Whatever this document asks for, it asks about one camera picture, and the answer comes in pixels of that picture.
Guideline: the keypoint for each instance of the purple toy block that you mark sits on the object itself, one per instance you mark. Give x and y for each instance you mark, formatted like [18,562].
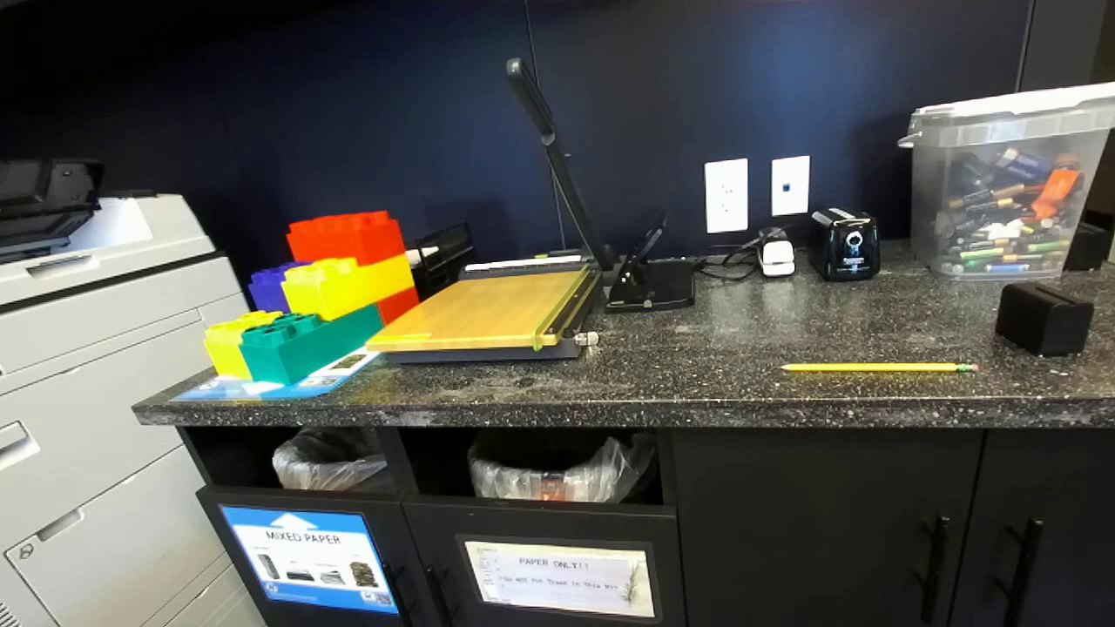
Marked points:
[270,287]

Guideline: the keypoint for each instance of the small black desk object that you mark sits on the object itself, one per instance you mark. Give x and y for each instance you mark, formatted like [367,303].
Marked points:
[1088,245]

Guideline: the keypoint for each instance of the black cabinet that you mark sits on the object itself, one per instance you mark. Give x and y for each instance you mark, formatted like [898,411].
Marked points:
[815,522]

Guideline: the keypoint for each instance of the green toy block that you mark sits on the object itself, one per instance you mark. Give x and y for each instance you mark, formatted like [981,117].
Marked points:
[305,338]

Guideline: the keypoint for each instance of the black stapler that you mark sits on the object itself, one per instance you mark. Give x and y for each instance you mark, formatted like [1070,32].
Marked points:
[442,259]

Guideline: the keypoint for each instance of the blue recycling sign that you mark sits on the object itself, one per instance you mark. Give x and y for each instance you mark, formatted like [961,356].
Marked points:
[311,558]

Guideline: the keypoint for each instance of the blank white wall plate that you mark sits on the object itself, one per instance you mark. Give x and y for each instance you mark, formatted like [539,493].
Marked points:
[727,196]

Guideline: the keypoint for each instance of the small white desk device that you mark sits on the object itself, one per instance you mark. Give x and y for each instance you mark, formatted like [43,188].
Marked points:
[775,256]

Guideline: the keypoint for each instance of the large yellow toy block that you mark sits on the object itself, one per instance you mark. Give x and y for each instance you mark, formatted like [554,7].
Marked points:
[348,283]

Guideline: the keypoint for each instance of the black hole punch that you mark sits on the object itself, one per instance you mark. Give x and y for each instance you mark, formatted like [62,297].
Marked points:
[650,283]

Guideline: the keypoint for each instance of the black electric pencil sharpener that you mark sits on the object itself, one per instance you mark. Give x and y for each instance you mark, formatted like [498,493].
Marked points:
[845,245]

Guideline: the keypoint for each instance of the wooden paper cutter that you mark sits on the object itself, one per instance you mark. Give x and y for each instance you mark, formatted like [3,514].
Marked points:
[492,311]

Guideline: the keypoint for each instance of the clear trash bag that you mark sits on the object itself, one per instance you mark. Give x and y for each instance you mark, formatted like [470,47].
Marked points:
[558,471]

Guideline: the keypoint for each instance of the black rectangular box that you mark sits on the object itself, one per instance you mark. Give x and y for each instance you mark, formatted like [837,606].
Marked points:
[1045,318]

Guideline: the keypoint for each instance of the white paper sign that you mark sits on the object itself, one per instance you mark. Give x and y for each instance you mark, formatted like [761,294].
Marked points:
[558,577]

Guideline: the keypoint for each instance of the yellow pencil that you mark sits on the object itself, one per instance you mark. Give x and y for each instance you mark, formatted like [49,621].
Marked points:
[875,368]

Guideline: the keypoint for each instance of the blue printed paper sheet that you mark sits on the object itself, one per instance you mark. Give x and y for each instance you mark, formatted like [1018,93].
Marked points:
[305,377]

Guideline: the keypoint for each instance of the clear plastic bin of markers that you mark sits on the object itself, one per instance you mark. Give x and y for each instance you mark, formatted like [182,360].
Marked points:
[1006,194]

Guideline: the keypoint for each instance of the black copier tray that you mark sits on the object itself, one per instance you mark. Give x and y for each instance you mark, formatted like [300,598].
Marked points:
[40,203]

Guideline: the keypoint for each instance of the grey trash bag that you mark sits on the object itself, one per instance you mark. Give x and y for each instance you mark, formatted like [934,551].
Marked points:
[329,461]

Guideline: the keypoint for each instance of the small yellow toy block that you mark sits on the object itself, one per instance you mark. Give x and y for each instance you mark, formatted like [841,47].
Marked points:
[225,341]

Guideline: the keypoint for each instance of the white wall plate with port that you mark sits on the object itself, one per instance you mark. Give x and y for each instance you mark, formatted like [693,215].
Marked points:
[790,186]

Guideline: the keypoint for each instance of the grey office copier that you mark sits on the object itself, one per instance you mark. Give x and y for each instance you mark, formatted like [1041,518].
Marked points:
[105,385]

